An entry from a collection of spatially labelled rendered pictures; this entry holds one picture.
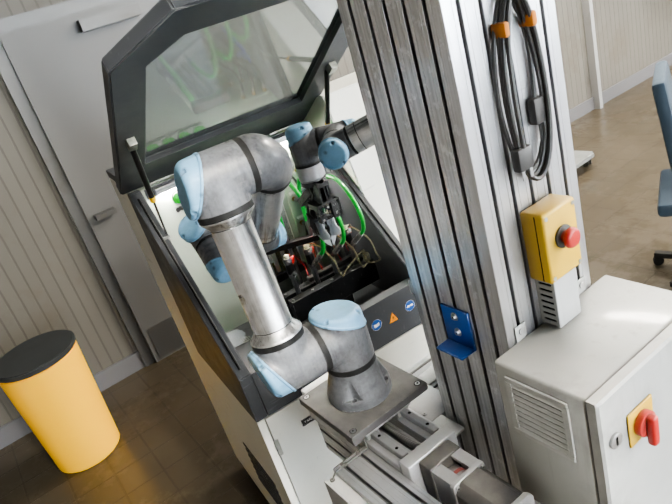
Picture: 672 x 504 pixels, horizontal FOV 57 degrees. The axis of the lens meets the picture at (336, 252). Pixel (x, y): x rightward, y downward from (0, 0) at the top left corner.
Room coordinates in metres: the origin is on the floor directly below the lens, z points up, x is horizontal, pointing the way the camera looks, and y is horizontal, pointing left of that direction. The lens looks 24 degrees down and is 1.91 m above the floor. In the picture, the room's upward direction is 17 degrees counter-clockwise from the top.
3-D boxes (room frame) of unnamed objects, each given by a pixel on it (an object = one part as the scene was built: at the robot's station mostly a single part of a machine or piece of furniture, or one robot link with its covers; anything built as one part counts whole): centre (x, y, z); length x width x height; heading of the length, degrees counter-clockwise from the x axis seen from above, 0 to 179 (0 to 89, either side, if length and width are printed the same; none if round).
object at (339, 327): (1.19, 0.05, 1.20); 0.13 x 0.12 x 0.14; 112
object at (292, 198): (2.25, 0.05, 1.20); 0.13 x 0.03 x 0.31; 114
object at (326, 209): (1.64, 0.00, 1.37); 0.09 x 0.08 x 0.12; 24
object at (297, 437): (1.67, 0.06, 0.44); 0.65 x 0.02 x 0.68; 114
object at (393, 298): (1.69, 0.07, 0.87); 0.62 x 0.04 x 0.16; 114
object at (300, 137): (1.65, 0.00, 1.53); 0.09 x 0.08 x 0.11; 78
